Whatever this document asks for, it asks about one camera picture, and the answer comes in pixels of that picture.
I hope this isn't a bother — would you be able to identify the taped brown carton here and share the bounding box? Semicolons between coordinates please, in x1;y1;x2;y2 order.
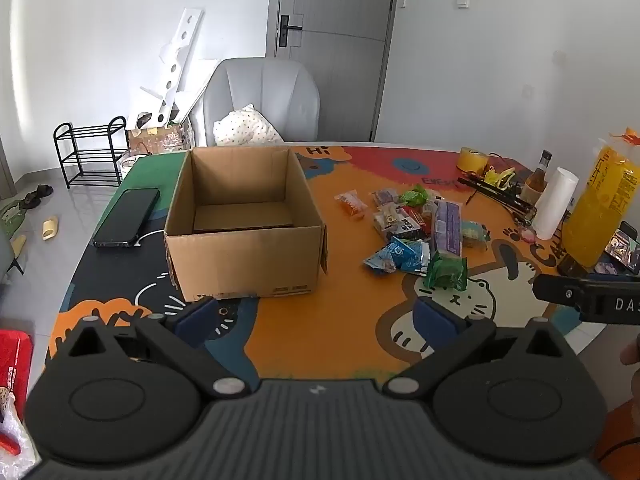
127;121;194;159

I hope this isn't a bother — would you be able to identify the tall yellow packet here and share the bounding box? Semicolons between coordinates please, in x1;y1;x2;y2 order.
562;132;640;269

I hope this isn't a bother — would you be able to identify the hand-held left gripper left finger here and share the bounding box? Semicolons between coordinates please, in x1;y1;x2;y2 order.
57;296;261;403

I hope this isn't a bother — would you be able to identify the white flat panel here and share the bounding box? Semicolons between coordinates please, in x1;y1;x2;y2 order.
175;58;221;122

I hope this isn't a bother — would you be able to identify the green snack packet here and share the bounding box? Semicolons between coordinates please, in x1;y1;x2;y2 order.
422;252;469;291
397;184;436;207

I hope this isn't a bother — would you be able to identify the white dotted pillow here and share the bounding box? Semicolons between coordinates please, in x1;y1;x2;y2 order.
213;104;285;147

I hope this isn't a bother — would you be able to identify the grey armchair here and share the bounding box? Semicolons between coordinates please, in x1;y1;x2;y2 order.
202;58;321;149

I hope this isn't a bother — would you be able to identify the grey door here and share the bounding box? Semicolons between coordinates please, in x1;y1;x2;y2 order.
265;0;402;144

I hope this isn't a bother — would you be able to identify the white foam board with holes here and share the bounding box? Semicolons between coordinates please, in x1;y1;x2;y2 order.
127;7;206;131

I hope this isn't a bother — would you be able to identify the red candy packet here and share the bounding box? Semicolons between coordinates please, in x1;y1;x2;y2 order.
403;205;431;227

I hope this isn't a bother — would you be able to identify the yellow crumpled wrapper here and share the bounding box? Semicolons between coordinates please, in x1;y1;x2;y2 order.
482;165;516;189

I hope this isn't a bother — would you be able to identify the cardboard box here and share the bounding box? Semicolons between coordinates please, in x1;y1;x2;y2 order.
164;146;329;304

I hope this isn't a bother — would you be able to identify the red bag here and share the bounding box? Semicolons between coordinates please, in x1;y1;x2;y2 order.
0;329;35;412

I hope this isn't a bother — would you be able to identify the grey sofa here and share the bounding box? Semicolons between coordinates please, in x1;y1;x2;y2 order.
0;230;26;282

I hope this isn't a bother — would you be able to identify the black door handle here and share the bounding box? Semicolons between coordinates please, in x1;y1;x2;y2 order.
277;15;304;49

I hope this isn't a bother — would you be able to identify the black shoe rack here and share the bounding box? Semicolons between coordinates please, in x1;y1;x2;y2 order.
53;116;128;190

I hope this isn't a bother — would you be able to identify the blue snack packet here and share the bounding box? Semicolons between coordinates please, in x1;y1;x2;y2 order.
363;245;401;274
393;237;431;274

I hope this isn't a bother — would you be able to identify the long purple snack packet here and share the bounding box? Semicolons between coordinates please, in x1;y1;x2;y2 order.
432;200;464;256

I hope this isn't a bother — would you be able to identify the person's right hand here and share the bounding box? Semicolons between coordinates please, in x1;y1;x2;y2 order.
619;332;640;367

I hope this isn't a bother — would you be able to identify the white plastic bag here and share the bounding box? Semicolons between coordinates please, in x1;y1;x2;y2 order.
0;394;41;472

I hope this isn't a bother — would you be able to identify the black smartphone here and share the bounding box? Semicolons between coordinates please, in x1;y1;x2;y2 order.
92;188;161;249

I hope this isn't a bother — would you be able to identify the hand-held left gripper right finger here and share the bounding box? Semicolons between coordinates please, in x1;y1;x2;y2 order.
382;296;577;403

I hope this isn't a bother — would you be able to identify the white paper roll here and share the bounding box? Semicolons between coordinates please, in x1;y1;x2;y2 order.
532;166;580;241

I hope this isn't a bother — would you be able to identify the green floor mat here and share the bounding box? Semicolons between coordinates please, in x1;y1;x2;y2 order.
0;199;24;237

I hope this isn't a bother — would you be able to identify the pale pastry packet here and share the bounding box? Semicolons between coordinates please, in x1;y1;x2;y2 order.
460;220;491;251

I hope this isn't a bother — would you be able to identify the brown glass bottle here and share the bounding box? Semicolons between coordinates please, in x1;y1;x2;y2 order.
520;150;554;207

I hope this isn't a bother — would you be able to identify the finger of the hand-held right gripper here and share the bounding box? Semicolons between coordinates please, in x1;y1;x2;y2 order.
532;273;590;312

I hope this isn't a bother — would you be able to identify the yellow tape roll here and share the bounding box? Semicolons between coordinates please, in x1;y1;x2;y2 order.
457;147;490;174

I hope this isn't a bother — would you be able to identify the colourful cartoon table mat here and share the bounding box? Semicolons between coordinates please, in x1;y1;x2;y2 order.
45;142;608;377

